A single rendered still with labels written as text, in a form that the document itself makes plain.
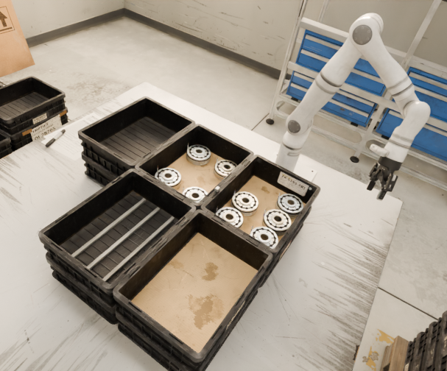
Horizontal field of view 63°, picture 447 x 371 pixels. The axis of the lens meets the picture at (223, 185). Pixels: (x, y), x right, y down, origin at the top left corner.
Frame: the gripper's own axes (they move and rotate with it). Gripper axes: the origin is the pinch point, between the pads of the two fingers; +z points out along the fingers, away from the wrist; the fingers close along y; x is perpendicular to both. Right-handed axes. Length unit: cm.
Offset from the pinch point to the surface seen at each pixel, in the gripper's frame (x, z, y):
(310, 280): 11.8, 37.2, -8.0
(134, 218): 80, 32, -5
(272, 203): 31.3, 18.4, 9.9
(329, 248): 2.5, 29.4, 7.2
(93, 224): 93, 36, -9
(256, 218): 37.2, 22.9, 1.5
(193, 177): 64, 20, 18
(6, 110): 178, 41, 98
